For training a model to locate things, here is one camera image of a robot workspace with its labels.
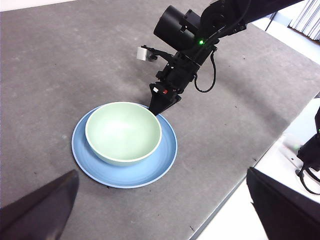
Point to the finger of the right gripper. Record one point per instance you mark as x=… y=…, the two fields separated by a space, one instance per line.
x=158 y=105
x=172 y=102

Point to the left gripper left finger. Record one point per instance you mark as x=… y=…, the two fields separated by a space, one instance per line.
x=37 y=215

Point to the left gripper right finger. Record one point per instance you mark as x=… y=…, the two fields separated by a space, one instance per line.
x=287 y=217

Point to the green ribbed bowl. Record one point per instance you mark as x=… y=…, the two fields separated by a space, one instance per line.
x=125 y=130

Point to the blue round plate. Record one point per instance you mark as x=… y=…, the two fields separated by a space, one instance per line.
x=140 y=175

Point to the white slatted panel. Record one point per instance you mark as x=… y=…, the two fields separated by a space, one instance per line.
x=307 y=20

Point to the pale grey right wrist camera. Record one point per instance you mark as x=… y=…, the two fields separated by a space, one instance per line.
x=142 y=53

